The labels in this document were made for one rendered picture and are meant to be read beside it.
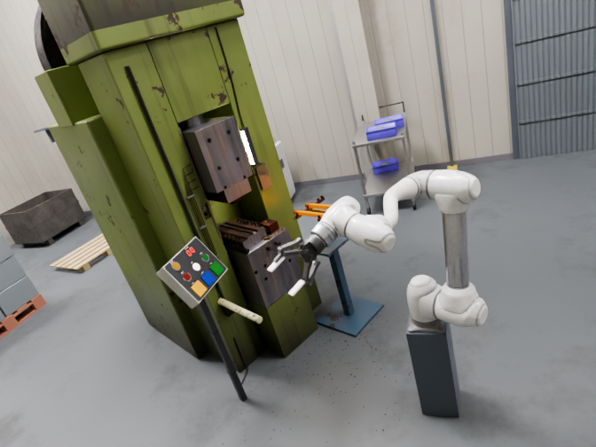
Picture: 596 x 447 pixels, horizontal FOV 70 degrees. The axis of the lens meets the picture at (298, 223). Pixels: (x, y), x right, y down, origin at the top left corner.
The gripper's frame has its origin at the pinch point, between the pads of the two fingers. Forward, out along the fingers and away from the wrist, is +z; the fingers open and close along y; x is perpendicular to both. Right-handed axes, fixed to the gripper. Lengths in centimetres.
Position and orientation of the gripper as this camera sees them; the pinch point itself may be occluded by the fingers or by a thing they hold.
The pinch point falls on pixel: (282, 280)
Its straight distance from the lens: 154.7
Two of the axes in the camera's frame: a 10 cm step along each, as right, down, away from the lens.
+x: -5.4, -1.6, 8.3
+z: -6.5, 7.0, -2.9
